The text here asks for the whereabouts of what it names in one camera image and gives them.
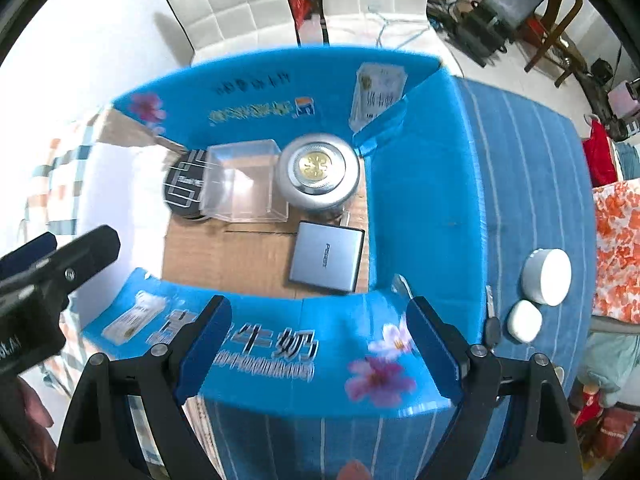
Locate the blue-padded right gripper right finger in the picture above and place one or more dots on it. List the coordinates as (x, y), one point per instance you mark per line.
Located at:
(442, 347)

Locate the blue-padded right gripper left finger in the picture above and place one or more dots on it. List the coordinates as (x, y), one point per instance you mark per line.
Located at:
(194, 348)

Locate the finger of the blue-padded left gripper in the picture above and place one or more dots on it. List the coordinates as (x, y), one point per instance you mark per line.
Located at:
(23, 257)

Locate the white earbuds case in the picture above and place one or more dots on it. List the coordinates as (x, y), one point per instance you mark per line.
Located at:
(524, 322)

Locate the white round jar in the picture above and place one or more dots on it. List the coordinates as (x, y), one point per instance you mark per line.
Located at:
(546, 276)

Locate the black round patterned case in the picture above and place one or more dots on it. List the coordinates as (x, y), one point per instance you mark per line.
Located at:
(183, 185)

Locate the grey metal flask box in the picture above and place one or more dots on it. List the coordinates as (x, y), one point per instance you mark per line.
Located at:
(326, 257)

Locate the clear plastic cube box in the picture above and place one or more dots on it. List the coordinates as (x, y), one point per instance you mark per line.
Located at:
(239, 183)

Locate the silver round tin can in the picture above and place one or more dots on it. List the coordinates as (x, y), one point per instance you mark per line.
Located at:
(318, 173)

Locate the person's left hand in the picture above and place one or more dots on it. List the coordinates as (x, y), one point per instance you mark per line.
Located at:
(39, 421)

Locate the orange plaid tablecloth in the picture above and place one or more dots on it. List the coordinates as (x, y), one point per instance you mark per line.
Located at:
(53, 196)

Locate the blue striped tablecloth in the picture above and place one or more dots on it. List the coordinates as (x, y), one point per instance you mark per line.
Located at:
(465, 182)

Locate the orange floral cushion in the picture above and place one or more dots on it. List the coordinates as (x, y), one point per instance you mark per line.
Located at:
(618, 251)

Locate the blue cardboard milk box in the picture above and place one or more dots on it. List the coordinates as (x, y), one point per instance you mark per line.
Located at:
(276, 95)

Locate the red bag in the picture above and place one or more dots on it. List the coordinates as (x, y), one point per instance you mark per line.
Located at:
(598, 154)

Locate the left white padded chair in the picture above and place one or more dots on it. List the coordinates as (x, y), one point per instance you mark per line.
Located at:
(220, 28)

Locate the pink small suitcase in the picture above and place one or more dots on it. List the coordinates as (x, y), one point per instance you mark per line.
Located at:
(623, 103)

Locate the barbell weight bench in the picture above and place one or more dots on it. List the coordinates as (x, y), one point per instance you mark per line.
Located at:
(486, 28)

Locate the brown wooden chair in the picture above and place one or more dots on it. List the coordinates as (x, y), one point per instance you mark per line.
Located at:
(547, 33)

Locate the wire clothes hanger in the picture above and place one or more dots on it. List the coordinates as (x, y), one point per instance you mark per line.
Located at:
(402, 30)

